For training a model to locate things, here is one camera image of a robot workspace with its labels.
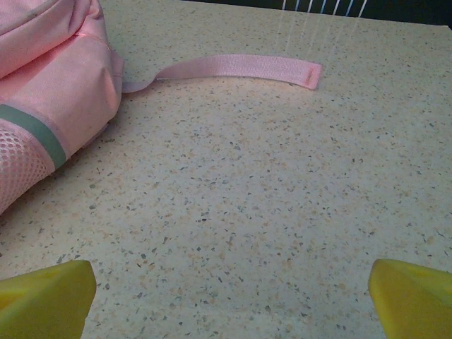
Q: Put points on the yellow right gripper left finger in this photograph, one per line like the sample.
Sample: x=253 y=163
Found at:
x=46 y=303

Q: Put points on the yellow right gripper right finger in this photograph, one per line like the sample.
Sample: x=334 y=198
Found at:
x=416 y=303

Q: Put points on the pink backpack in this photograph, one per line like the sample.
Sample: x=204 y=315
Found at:
x=53 y=88

